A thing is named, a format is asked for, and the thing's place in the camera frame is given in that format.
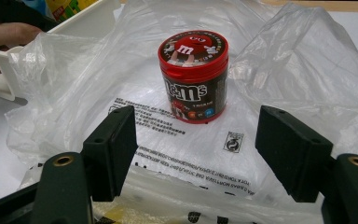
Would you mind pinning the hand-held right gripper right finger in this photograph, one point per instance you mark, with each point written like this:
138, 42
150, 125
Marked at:
292, 152

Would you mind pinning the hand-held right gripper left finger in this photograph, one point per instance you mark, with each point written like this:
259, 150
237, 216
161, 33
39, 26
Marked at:
110, 152

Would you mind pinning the blue snack pouch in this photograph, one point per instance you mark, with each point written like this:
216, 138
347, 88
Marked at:
38, 6

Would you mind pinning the yellow drink carton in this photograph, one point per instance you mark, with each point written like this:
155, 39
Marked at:
70, 7

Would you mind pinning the white plastic bin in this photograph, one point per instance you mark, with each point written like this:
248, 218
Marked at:
87, 21

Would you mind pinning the clear plastic bag with smiley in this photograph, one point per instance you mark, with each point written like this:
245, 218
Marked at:
276, 77

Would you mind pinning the red-lidded candy jar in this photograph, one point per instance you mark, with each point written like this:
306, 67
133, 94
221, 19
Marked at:
194, 77

